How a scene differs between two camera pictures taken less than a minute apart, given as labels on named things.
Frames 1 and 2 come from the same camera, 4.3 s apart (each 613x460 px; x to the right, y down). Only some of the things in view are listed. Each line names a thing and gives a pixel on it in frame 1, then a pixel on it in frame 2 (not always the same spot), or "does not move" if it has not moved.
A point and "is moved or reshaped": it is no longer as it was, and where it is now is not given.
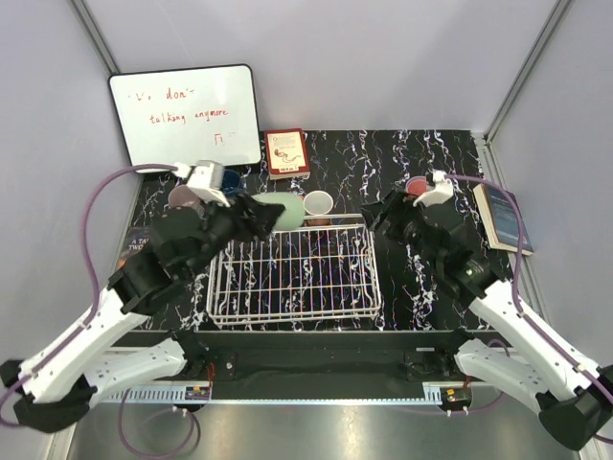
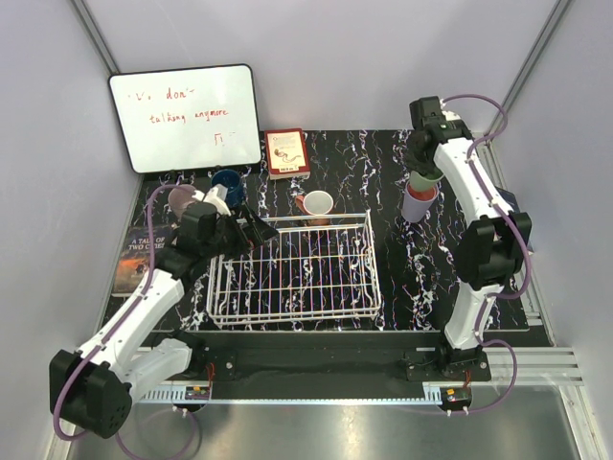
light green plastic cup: x=293 y=213 → x=420 y=183
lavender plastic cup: x=413 y=186 is moved or reshaped
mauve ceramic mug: x=182 y=196 does not move
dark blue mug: x=230 y=181 does not move
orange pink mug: x=318 y=203 does not move
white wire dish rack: x=302 y=275 does not move
